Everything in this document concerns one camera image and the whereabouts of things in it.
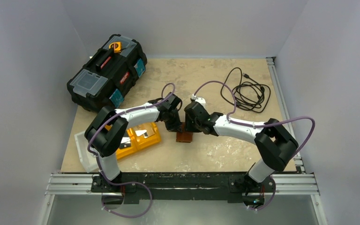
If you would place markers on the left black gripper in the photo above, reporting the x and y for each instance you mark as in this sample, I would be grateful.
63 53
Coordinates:
174 127

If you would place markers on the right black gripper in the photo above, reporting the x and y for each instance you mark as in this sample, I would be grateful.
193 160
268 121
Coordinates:
189 125

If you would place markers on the brown leather card holder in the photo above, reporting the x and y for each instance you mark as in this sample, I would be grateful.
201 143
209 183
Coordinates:
183 136

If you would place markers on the white card with black stripe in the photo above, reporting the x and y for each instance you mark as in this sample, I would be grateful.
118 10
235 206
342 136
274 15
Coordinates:
143 133

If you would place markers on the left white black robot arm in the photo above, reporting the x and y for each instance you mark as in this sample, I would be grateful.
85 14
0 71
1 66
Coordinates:
106 131

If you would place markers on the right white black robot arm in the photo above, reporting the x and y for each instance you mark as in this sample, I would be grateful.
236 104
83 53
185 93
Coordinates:
274 143

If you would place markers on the card in left compartment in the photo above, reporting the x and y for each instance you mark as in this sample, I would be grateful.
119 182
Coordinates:
125 143

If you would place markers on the yellow plastic divided bin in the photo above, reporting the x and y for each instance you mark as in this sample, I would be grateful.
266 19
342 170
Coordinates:
139 143

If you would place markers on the black plastic toolbox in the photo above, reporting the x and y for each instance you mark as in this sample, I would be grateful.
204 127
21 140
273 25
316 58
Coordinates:
107 77

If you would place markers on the orange tape measure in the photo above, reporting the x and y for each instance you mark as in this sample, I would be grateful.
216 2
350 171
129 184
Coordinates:
116 47

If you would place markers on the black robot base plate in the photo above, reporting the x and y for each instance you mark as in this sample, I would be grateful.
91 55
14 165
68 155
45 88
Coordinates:
196 186

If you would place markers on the aluminium right side rail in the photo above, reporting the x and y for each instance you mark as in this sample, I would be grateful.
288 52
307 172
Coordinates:
282 105

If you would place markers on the aluminium front frame rail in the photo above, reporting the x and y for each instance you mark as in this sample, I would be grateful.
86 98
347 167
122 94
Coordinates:
80 183

